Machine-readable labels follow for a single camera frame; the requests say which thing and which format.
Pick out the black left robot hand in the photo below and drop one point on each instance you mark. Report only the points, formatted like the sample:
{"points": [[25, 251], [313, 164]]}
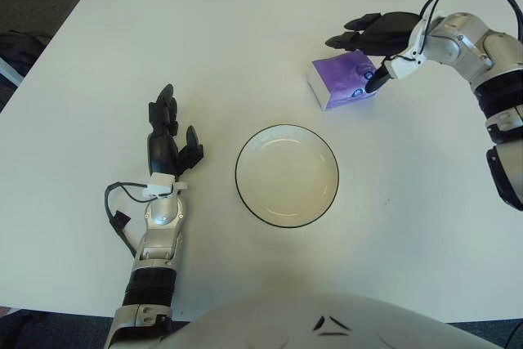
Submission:
{"points": [[161, 153]]}

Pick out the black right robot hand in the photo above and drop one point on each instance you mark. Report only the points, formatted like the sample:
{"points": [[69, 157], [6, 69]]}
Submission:
{"points": [[388, 34]]}

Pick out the purple tissue paper pack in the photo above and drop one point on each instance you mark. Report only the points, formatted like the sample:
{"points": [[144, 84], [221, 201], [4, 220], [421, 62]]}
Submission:
{"points": [[335, 79]]}

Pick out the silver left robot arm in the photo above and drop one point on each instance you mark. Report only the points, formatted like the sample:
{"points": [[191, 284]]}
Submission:
{"points": [[159, 242]]}

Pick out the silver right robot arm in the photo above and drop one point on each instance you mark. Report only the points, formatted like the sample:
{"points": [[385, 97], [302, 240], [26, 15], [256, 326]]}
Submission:
{"points": [[461, 42]]}

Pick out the white plate with black rim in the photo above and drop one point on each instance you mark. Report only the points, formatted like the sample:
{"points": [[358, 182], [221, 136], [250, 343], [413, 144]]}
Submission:
{"points": [[286, 177]]}

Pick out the black bag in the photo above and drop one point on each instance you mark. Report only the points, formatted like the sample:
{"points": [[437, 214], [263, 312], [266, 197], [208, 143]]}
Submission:
{"points": [[16, 50]]}

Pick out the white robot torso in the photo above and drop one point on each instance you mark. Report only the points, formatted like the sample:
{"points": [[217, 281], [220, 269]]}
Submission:
{"points": [[265, 324]]}

